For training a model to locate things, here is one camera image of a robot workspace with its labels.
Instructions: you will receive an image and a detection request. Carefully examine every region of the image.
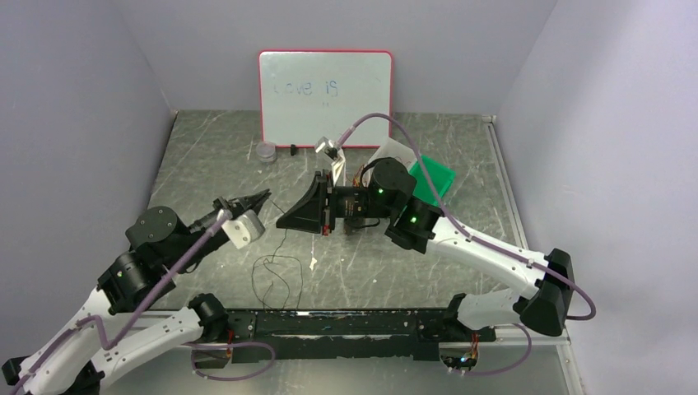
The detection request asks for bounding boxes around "thin black cable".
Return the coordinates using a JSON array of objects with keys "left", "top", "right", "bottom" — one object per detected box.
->
[{"left": 250, "top": 200, "right": 305, "bottom": 312}]

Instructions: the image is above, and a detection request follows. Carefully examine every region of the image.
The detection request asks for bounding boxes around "white perforated cable spool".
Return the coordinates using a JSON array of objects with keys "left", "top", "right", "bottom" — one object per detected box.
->
[{"left": 331, "top": 151, "right": 347, "bottom": 187}]

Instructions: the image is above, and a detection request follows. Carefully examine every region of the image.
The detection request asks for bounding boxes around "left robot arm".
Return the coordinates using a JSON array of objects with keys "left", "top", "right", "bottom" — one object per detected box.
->
[{"left": 2, "top": 189, "right": 271, "bottom": 394}]

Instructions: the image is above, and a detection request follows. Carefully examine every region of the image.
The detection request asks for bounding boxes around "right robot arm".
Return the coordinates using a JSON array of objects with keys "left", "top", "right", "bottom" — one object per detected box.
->
[{"left": 276, "top": 158, "right": 573, "bottom": 337}]

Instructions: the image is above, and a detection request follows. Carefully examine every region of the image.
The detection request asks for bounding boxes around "clear jar of clips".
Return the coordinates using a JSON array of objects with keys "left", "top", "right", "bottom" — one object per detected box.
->
[{"left": 255, "top": 141, "right": 277, "bottom": 164}]

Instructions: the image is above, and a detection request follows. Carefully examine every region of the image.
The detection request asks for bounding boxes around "white plastic bin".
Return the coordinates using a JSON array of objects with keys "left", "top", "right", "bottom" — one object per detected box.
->
[{"left": 371, "top": 137, "right": 417, "bottom": 170}]

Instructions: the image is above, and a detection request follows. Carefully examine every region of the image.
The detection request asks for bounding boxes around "green plastic bin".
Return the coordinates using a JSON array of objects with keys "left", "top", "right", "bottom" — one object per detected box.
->
[{"left": 408, "top": 155, "right": 456, "bottom": 206}]

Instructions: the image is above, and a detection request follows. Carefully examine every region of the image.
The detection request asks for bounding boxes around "red framed whiteboard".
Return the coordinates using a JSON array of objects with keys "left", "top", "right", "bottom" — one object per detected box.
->
[{"left": 258, "top": 49, "right": 393, "bottom": 147}]

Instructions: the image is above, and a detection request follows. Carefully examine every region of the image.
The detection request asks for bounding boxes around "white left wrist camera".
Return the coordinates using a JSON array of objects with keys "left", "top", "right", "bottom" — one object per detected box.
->
[{"left": 221, "top": 210, "right": 266, "bottom": 249}]

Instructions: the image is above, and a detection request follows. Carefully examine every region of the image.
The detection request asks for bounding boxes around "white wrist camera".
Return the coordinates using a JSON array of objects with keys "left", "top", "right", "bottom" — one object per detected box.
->
[
  {"left": 314, "top": 137, "right": 339, "bottom": 162},
  {"left": 221, "top": 210, "right": 266, "bottom": 249}
]

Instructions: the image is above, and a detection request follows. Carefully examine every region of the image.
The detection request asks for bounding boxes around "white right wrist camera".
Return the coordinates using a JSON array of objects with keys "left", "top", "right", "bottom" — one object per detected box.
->
[{"left": 314, "top": 137, "right": 339, "bottom": 162}]

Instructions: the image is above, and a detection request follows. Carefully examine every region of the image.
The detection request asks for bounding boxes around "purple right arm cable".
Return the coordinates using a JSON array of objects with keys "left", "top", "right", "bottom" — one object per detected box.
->
[{"left": 335, "top": 113, "right": 598, "bottom": 322}]

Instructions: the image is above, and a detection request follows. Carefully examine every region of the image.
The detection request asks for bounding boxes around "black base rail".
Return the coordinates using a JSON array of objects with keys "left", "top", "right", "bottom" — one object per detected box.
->
[{"left": 203, "top": 308, "right": 496, "bottom": 363}]

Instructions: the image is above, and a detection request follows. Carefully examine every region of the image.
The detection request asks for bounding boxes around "aluminium side rail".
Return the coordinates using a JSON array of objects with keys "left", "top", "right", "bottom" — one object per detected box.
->
[{"left": 482, "top": 114, "right": 571, "bottom": 350}]

